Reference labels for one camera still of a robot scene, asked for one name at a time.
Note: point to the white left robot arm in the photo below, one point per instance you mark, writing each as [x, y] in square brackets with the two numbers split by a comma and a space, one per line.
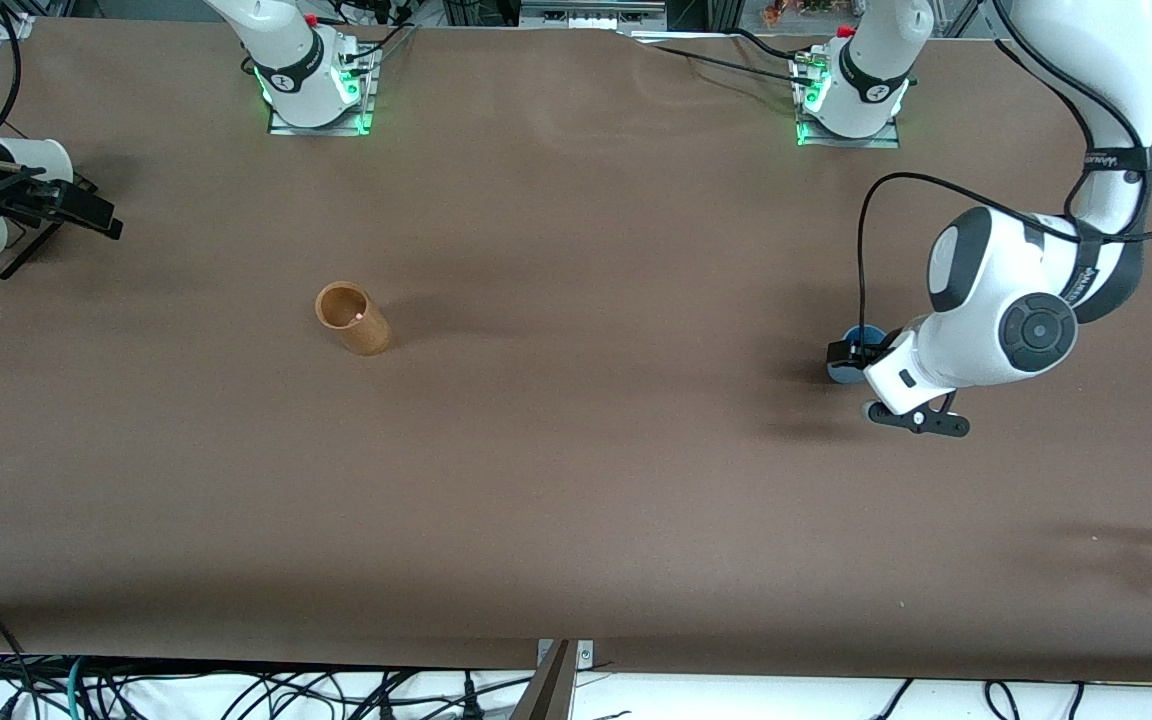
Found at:
[986, 300]

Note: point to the blue cup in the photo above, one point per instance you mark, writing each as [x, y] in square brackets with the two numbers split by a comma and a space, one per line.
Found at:
[861, 333]

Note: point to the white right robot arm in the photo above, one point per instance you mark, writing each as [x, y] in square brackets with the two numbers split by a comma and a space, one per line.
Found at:
[286, 60]

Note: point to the grey metal device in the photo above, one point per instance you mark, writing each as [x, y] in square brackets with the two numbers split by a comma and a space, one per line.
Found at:
[591, 12]

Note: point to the small metal bracket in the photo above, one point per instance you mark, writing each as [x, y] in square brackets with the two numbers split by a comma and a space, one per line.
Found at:
[584, 655]

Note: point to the brown table mat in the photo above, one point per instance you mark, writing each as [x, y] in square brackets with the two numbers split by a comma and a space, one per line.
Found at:
[576, 500]

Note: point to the brown wooden cylinder holder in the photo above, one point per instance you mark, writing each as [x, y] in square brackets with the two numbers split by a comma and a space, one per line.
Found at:
[361, 330]

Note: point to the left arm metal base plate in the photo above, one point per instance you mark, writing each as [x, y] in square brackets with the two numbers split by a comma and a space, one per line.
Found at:
[876, 142]

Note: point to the metal corner bracket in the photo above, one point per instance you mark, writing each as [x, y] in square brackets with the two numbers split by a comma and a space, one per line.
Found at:
[14, 27]

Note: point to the brown tripod leg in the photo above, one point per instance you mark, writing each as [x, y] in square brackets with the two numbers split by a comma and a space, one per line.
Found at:
[546, 690]

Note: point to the black cup rack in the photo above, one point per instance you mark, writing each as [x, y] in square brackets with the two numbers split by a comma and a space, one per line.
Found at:
[31, 245]

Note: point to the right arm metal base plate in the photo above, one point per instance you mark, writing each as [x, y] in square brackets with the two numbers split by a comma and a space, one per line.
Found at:
[366, 100]

